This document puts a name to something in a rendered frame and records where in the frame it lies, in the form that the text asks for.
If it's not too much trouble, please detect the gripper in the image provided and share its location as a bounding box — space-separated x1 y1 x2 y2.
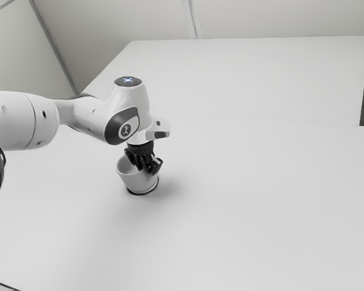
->
124 140 164 176

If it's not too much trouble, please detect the white mug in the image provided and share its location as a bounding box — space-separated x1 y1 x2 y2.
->
115 155 160 195

